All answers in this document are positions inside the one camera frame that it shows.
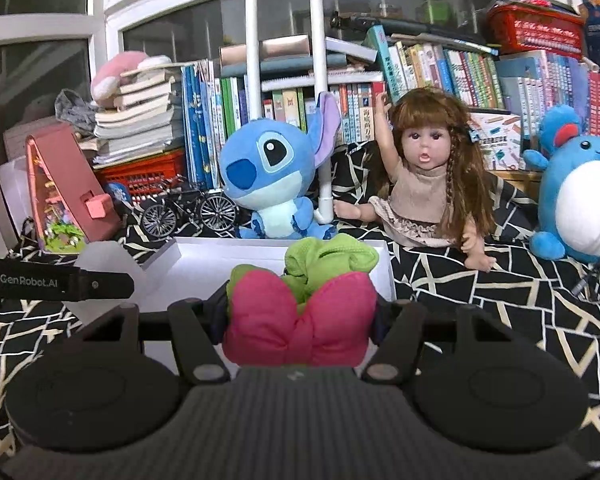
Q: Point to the pink and white plush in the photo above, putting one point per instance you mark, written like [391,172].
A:
[112,72]

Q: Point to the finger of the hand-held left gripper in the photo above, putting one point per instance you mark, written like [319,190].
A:
[105,285]

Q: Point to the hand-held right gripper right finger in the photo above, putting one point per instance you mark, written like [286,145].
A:
[380,322]

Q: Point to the pile of flat notebooks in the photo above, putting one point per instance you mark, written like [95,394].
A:
[280,67]

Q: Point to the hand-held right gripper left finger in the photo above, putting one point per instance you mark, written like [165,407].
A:
[221,310]

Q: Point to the grey cloth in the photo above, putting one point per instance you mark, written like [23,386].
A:
[75,110]

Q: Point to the black miniature bicycle model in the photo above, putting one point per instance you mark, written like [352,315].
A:
[215,210]

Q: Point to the wooden box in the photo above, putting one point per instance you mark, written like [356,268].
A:
[517,180]

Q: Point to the pink triangular dollhouse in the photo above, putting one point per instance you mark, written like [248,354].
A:
[80,175]

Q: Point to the white printed label box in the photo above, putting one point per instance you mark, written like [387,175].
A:
[500,145]

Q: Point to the pink and green plush bow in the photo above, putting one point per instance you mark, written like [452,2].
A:
[280,325]

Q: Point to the blue alien plush toy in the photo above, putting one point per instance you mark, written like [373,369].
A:
[275,170]

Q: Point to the white plastic pipe frame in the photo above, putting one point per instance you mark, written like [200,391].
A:
[252,60]

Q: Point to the black patterned blanket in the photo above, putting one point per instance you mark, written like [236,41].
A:
[480,285]

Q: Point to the brown-haired baby doll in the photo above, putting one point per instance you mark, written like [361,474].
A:
[420,180]

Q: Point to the black telescopic stick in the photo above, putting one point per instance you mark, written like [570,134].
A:
[350,22]

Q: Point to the round blue mouse plush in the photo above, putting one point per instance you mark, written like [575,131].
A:
[585,210]

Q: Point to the stack of lying books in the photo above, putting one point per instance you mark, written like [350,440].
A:
[135,120]

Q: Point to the white cardboard box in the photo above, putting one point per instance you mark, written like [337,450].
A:
[205,265]

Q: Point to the red plastic basket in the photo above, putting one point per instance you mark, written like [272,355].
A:
[535,30]
[145,175]

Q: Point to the row of standing books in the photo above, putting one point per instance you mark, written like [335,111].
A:
[205,120]

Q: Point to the small blue round toy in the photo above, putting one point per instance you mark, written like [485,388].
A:
[117,194]

